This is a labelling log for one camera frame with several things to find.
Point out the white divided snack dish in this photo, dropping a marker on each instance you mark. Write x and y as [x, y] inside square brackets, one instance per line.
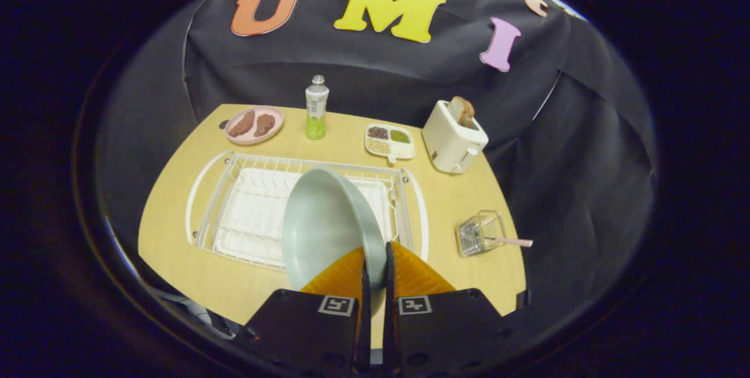
[389, 143]

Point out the clear bottle with green liquid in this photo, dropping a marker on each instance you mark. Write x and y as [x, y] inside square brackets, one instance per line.
[316, 108]

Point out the brown bread slice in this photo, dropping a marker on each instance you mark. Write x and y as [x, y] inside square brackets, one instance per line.
[462, 111]

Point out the pink plate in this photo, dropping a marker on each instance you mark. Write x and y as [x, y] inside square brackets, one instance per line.
[253, 135]

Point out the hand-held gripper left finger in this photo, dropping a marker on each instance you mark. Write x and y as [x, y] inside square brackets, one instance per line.
[365, 331]

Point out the brown meat piece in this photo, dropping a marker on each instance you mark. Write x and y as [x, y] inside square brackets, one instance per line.
[241, 124]
[264, 125]

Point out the black backdrop cloth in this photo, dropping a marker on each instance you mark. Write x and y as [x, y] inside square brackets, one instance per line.
[375, 73]

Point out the pale green plate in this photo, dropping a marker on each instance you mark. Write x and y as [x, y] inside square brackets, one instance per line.
[322, 225]

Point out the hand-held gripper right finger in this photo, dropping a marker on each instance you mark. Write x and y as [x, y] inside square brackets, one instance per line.
[390, 319]

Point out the white toaster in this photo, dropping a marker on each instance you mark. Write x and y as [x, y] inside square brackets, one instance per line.
[451, 146]

